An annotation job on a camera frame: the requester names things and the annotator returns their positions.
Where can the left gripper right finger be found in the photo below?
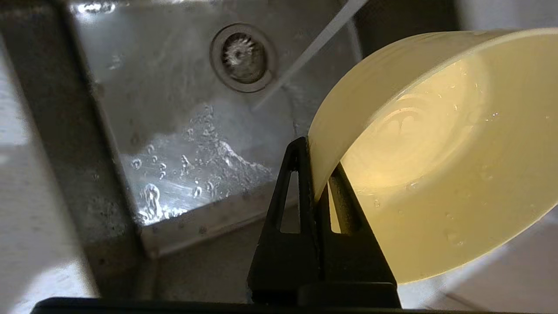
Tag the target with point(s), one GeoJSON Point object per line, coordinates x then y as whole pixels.
{"type": "Point", "coordinates": [353, 261]}

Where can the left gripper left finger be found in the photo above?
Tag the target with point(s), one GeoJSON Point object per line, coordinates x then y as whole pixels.
{"type": "Point", "coordinates": [283, 261]}

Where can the yellow plastic bowl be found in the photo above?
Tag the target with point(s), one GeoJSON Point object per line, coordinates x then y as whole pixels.
{"type": "Point", "coordinates": [449, 174]}

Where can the stainless steel sink basin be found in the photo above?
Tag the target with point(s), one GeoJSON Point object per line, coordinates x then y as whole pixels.
{"type": "Point", "coordinates": [174, 131]}

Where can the round metal drain strainer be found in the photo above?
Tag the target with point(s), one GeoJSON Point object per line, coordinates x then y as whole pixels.
{"type": "Point", "coordinates": [244, 56]}

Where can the running water stream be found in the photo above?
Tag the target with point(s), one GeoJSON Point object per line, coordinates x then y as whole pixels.
{"type": "Point", "coordinates": [309, 48]}

